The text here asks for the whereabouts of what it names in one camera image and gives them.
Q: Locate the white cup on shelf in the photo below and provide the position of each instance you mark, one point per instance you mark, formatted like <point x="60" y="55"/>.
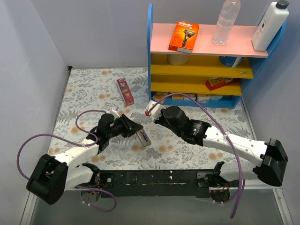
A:
<point x="177" y="59"/>

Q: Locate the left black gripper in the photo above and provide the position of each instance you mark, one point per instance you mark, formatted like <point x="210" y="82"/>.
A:
<point x="131" y="125"/>

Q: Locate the blue yellow pink shelf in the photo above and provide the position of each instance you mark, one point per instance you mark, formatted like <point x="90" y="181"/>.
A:
<point x="204" y="62"/>

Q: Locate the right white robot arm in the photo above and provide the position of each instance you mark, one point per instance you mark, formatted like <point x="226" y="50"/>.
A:
<point x="264" y="161"/>

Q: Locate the white bottle black cap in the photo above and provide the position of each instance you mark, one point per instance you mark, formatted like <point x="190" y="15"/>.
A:
<point x="269" y="25"/>

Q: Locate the clear plastic water bottle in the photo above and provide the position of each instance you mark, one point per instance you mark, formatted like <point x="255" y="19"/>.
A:
<point x="226" y="20"/>

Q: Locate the white remote control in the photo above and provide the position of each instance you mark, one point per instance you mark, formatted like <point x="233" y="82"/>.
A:
<point x="144" y="144"/>

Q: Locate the blue white container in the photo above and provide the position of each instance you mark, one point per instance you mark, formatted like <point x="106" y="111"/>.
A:
<point x="230" y="61"/>

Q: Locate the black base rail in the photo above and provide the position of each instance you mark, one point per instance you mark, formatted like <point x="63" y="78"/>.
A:
<point x="196" y="183"/>

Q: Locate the orange razor box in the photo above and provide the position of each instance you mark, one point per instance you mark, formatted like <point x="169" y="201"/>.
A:
<point x="184" y="37"/>

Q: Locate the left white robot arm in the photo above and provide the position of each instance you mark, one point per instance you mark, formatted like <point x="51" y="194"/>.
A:
<point x="53" y="175"/>

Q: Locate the floral table mat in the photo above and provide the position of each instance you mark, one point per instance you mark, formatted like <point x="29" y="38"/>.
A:
<point x="89" y="91"/>

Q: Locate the yellow orange box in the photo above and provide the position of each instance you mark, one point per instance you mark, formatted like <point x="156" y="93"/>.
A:
<point x="159" y="95"/>

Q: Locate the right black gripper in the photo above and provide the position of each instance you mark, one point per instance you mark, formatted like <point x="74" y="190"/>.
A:
<point x="161" y="116"/>

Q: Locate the red box on shelf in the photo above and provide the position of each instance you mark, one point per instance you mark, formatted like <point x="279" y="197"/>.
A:
<point x="219" y="82"/>

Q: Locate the red toothpaste box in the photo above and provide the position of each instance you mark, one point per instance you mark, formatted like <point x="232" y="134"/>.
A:
<point x="125" y="92"/>

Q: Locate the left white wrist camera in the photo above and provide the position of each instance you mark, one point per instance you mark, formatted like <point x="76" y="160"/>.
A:
<point x="114" y="112"/>

